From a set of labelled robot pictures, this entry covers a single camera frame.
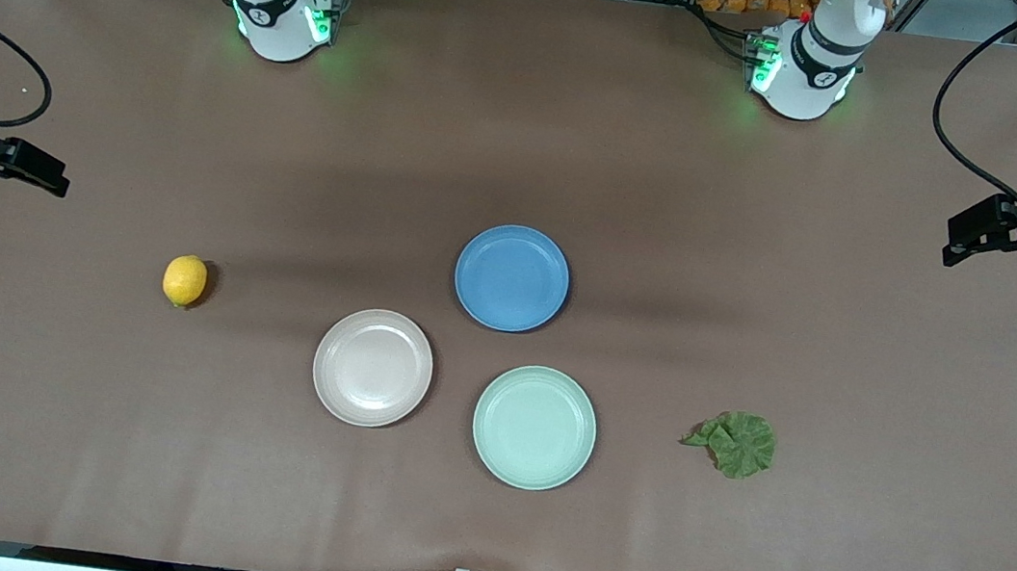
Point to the yellow lemon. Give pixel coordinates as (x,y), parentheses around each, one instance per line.
(184,281)

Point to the green lettuce leaf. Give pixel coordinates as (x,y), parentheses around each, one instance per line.
(741,445)

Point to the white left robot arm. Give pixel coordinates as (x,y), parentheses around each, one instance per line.
(802,69)

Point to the beige pink plate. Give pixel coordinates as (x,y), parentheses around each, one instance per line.
(372,368)

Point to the blue plate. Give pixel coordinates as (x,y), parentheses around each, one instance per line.
(511,278)

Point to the light green plate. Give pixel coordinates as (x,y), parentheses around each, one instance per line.
(534,427)

